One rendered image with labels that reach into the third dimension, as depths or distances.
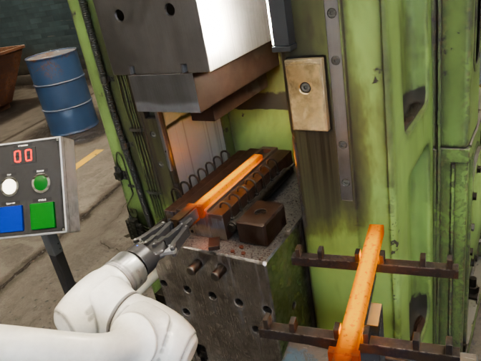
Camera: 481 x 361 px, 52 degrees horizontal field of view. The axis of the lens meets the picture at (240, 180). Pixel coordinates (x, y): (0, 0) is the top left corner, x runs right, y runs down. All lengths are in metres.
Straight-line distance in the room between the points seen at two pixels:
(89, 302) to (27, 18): 8.57
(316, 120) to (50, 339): 0.72
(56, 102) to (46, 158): 4.39
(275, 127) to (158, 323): 0.90
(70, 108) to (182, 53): 4.80
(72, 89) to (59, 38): 3.32
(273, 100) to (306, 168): 0.43
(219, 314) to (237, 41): 0.73
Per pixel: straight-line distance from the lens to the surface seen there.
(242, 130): 1.73
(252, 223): 1.23
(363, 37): 1.10
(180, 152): 1.53
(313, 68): 1.12
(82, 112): 5.95
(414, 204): 1.64
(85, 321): 1.03
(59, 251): 1.74
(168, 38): 1.15
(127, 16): 1.22
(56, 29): 9.11
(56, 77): 5.83
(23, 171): 1.56
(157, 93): 1.22
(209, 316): 1.44
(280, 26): 1.12
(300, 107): 1.17
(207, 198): 1.33
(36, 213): 1.52
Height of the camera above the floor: 1.60
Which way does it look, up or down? 25 degrees down
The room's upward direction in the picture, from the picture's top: 11 degrees counter-clockwise
